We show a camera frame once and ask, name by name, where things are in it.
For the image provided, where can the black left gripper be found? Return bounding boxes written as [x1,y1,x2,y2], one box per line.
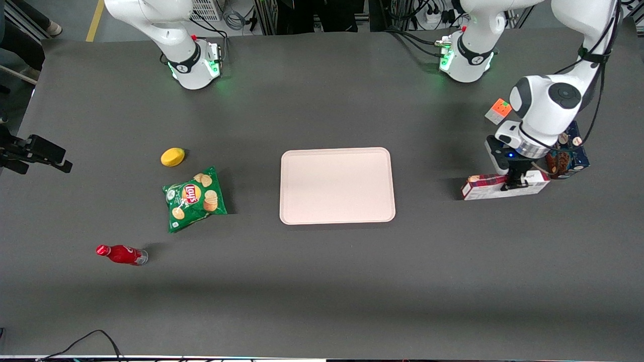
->
[485,135,530,191]

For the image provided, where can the red tartan cookie box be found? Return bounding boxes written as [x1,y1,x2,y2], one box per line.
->
[461,170,551,201]

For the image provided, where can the blue cookie box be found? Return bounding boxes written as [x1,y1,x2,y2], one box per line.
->
[545,121,590,180]

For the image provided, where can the white rectangular plastic tray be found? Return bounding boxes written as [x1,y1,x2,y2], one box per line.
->
[279,147,396,225]

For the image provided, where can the white perforated box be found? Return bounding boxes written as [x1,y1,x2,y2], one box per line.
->
[190,0,223,22]

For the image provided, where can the colourful puzzle cube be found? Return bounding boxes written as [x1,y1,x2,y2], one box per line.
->
[485,98,513,125]

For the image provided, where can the green Lays chips bag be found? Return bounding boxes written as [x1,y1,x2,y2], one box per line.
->
[162,166,228,233]

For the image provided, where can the yellow lemon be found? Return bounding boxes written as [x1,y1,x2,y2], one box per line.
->
[160,147,186,167]

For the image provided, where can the red soda bottle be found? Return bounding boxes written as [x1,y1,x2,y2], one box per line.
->
[96,244,149,266]

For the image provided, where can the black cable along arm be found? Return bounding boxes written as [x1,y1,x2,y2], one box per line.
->
[553,0,622,151]

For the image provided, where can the grey coiled cable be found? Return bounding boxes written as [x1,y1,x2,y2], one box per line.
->
[223,8,247,32]

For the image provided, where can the thin black cable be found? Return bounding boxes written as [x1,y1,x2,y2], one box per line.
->
[38,329,126,362]

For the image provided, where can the black camera on stand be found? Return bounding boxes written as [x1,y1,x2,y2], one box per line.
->
[0,126,73,175]

